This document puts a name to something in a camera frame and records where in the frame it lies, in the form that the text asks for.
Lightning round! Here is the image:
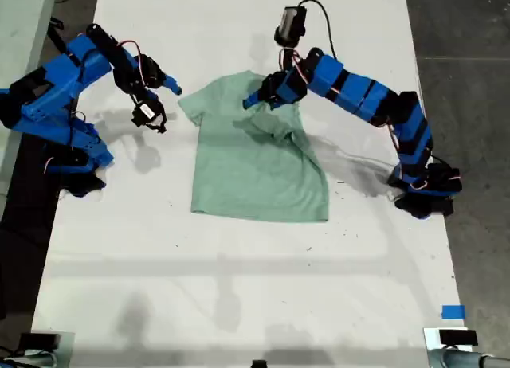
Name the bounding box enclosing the black camera box grey face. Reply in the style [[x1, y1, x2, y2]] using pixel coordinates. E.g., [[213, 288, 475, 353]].
[[273, 6, 308, 46]]

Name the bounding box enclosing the black stand leg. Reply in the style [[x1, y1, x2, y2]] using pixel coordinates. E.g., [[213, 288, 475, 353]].
[[46, 19, 72, 55]]

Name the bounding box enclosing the blue tape strip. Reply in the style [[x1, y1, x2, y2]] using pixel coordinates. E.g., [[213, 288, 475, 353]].
[[441, 304, 466, 320]]

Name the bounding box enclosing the pale green T-shirt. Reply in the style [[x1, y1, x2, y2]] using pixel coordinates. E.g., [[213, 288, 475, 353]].
[[178, 69, 331, 224]]

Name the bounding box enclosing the pale side table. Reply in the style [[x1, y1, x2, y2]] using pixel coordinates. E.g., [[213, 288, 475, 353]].
[[0, 0, 59, 216]]

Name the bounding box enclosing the grey tube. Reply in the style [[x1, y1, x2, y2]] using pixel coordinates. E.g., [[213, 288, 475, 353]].
[[428, 346, 510, 368]]

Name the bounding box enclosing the black camera box white label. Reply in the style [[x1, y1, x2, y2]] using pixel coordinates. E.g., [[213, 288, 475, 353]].
[[131, 100, 159, 128]]

